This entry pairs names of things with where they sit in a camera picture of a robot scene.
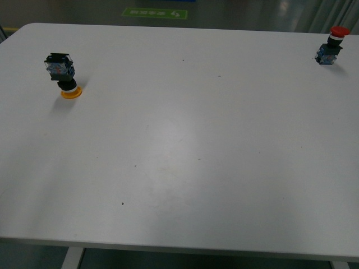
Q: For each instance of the grey curtain right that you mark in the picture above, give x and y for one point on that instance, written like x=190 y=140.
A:
x=335 y=13

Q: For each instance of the red push button switch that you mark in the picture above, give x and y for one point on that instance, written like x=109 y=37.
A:
x=328 y=52

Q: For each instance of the yellow push button switch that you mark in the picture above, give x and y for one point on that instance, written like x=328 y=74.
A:
x=61 y=69

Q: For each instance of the white table leg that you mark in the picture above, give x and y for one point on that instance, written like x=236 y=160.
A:
x=73 y=258

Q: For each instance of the green floor sign sticker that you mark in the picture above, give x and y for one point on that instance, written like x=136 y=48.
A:
x=155 y=13

